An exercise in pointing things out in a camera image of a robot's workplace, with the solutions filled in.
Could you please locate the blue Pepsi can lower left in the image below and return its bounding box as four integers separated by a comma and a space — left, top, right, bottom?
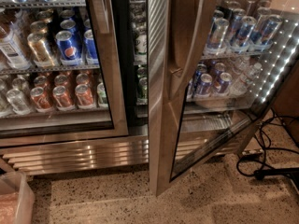
186, 78, 193, 99

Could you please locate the black power cable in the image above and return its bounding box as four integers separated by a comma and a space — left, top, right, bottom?
235, 109, 299, 181

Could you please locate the silver blue energy can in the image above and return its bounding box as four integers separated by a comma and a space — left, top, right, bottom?
204, 18, 229, 55

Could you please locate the stainless fridge bottom grille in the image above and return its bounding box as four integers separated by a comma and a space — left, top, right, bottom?
0, 123, 257, 181

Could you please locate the red soda can middle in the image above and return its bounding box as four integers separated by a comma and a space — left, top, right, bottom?
52, 86, 75, 111

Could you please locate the gold soda can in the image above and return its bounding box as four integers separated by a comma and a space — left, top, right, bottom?
27, 33, 58, 68

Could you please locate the blue pepsi can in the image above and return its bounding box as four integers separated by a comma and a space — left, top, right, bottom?
186, 78, 193, 99
55, 30, 82, 66
212, 72, 233, 96
194, 74, 213, 97

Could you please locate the clear plastic storage bin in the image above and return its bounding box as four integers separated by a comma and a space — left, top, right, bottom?
0, 172, 35, 224

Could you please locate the blue Pepsi can lower middle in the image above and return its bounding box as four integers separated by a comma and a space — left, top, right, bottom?
194, 74, 213, 97

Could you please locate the red soda can left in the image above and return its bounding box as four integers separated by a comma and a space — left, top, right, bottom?
30, 87, 53, 112

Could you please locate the blue Pepsi can lower right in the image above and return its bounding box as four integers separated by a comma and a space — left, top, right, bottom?
212, 72, 233, 96

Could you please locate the red soda can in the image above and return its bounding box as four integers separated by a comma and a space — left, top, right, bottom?
75, 84, 94, 108
52, 86, 75, 111
30, 87, 53, 112

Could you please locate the glass fridge door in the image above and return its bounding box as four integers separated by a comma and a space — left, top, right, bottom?
147, 0, 299, 195
0, 0, 127, 142

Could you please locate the red soda can right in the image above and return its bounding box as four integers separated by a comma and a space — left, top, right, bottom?
75, 84, 94, 108

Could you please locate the white green can far left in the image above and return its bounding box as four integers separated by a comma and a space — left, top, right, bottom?
135, 26, 147, 63

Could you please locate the blue Pepsi can edge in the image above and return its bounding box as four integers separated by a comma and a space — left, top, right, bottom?
84, 30, 99, 64

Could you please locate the silver can lower left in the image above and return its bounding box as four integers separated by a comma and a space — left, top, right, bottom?
6, 89, 31, 115

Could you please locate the blue Pepsi can front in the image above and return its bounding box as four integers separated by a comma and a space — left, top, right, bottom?
55, 30, 82, 66

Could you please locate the clear water bottle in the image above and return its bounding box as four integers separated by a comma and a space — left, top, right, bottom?
230, 63, 262, 96

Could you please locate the clear labelled bottle left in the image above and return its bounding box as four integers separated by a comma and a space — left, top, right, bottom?
0, 22, 31, 70

